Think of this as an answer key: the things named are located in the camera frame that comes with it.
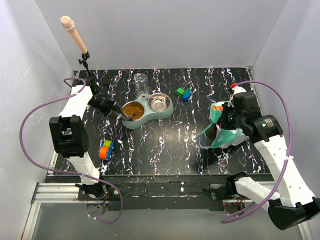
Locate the green pet food bag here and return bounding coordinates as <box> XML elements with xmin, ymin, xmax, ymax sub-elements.
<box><xmin>196</xmin><ymin>101</ymin><xmax>249</xmax><ymax>150</ymax></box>

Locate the black mounting plate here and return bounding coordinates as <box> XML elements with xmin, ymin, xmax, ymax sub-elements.
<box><xmin>77</xmin><ymin>174</ymin><xmax>253</xmax><ymax>212</ymax></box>

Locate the mint double pet bowl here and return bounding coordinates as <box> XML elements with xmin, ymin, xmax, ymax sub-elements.
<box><xmin>118</xmin><ymin>92</ymin><xmax>174</xmax><ymax>129</ymax></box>

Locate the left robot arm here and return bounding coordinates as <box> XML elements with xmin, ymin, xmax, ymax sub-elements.
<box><xmin>49</xmin><ymin>77</ymin><xmax>121</xmax><ymax>200</ymax></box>

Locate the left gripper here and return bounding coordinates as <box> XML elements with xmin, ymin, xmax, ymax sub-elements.
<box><xmin>88</xmin><ymin>95</ymin><xmax>125</xmax><ymax>120</ymax></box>

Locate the black microphone tripod stand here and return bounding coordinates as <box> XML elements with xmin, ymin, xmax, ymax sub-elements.
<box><xmin>78</xmin><ymin>52</ymin><xmax>103</xmax><ymax>108</ymax></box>

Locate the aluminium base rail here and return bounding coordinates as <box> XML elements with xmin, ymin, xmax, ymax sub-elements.
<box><xmin>19</xmin><ymin>182</ymin><xmax>313</xmax><ymax>240</ymax></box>

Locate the clear water bottle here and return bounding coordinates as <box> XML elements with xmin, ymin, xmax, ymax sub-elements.
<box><xmin>133</xmin><ymin>73</ymin><xmax>150</xmax><ymax>100</ymax></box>

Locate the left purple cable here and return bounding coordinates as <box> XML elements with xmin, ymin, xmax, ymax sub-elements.
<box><xmin>19</xmin><ymin>77</ymin><xmax>124</xmax><ymax>224</ymax></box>

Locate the blue toy block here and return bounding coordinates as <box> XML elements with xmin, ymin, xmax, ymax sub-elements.
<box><xmin>182</xmin><ymin>88</ymin><xmax>191</xmax><ymax>102</ymax></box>

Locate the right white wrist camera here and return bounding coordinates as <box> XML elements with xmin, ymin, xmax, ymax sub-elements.
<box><xmin>230</xmin><ymin>83</ymin><xmax>247</xmax><ymax>100</ymax></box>

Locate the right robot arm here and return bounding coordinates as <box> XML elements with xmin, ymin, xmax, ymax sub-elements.
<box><xmin>220</xmin><ymin>91</ymin><xmax>320</xmax><ymax>230</ymax></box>

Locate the orange blue toy car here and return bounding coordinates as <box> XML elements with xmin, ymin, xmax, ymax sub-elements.
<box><xmin>99</xmin><ymin>140</ymin><xmax>114</xmax><ymax>161</ymax></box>

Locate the metal food scoop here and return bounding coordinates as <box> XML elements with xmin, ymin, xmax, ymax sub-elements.
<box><xmin>116</xmin><ymin>111</ymin><xmax>132</xmax><ymax>121</ymax></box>

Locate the pink microphone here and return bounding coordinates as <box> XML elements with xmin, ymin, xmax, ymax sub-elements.
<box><xmin>60</xmin><ymin>15</ymin><xmax>88</xmax><ymax>54</ymax></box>

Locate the green toy block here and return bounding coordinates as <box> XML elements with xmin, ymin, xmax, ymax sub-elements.
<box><xmin>175</xmin><ymin>87</ymin><xmax>185</xmax><ymax>98</ymax></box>

